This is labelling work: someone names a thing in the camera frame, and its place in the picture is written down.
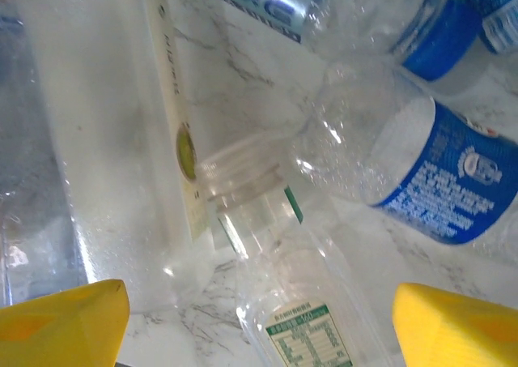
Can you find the capless clear bottle green-white label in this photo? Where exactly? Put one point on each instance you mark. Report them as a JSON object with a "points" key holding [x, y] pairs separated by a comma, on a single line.
{"points": [[283, 270]]}

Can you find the clear bottle cream label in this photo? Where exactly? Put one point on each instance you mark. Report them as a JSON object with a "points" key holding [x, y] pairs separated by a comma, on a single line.
{"points": [[121, 140]]}

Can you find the clear bottle blue label white cap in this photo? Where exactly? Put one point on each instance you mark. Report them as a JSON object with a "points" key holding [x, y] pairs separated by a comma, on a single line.
{"points": [[437, 180]]}

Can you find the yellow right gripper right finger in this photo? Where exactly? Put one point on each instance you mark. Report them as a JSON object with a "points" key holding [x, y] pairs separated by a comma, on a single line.
{"points": [[461, 334]]}

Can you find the clear plastic bottle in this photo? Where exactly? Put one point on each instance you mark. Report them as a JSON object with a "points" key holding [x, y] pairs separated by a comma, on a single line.
{"points": [[24, 160]]}

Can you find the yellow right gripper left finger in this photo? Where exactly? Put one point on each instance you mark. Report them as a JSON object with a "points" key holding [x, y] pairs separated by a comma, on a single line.
{"points": [[60, 330]]}

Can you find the clear bottle pale blue-print label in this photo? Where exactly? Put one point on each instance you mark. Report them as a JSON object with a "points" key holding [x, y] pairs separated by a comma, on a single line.
{"points": [[263, 2]]}

